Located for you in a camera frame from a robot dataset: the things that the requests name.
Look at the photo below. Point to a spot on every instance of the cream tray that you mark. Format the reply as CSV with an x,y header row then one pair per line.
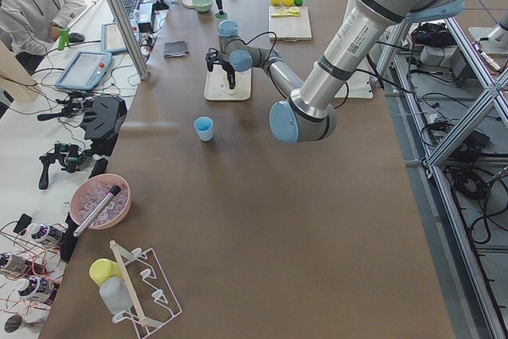
x,y
217,89

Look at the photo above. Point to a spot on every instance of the seated person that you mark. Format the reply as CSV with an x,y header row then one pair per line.
x,y
34,26

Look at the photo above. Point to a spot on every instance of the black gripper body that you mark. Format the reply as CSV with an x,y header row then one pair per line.
x,y
228,67

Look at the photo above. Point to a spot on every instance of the grey folded cloth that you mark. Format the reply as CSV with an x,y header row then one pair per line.
x,y
175,49

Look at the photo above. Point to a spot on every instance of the light green bowl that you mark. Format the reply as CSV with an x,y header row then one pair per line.
x,y
202,6

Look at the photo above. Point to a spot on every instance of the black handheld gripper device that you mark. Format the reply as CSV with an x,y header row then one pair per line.
x,y
69,156

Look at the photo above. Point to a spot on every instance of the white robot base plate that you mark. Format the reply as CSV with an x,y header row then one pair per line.
x,y
358,86

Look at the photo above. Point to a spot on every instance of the blue cup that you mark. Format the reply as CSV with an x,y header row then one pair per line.
x,y
204,127

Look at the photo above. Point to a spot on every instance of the metal tube tool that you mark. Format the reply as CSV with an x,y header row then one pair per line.
x,y
114,191

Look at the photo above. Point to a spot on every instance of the lemon slices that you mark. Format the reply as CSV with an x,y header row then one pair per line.
x,y
285,12

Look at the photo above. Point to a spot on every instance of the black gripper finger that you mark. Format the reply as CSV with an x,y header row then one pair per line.
x,y
232,81

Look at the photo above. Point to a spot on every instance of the yellow cup on rack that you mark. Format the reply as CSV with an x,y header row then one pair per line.
x,y
103,269

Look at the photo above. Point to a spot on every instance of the blue teach pendant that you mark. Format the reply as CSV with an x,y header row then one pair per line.
x,y
85,71

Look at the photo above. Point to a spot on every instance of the aluminium frame post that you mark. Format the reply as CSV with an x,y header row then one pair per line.
x,y
126,31

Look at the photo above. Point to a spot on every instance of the black stand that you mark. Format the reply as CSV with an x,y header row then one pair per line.
x,y
102,122

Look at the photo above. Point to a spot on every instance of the wooden rack rod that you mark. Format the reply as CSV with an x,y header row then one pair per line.
x,y
117,252

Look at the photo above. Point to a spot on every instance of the grey frosted cup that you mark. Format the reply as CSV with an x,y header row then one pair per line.
x,y
115,295

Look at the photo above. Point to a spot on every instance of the white wire cup rack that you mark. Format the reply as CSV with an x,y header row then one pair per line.
x,y
154,291

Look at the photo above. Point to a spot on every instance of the wooden cutting board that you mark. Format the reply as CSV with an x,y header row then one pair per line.
x,y
291,28

